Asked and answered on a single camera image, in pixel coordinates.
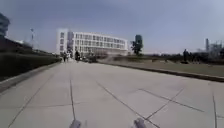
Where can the grey concrete slab pavement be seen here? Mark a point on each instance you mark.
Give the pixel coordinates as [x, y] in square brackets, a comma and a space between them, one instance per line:
[100, 86]

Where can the white long building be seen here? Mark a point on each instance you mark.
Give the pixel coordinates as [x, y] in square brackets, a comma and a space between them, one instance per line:
[96, 43]

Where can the dark tree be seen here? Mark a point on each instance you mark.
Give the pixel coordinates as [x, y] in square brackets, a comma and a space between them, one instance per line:
[136, 46]

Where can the group of people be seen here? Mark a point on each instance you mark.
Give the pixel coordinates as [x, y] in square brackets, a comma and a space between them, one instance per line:
[77, 55]

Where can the robot's own part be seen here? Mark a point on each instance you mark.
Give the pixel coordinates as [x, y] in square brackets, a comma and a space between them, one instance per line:
[140, 123]
[75, 124]

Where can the grass strip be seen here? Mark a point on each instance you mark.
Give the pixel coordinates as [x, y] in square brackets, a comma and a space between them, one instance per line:
[186, 68]

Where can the pole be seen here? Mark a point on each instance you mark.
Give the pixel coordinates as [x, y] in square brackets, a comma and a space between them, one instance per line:
[32, 37]

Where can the row of bushes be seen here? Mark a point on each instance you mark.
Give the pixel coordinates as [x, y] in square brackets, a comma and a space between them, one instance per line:
[200, 57]

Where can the dark green hedge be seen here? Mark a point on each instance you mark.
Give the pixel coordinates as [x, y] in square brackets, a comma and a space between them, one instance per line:
[23, 63]

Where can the tall narrow tower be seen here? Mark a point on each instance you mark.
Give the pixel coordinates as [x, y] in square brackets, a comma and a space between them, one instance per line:
[207, 45]

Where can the tall glass building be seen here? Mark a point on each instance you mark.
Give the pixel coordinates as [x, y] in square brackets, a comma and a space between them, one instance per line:
[3, 25]

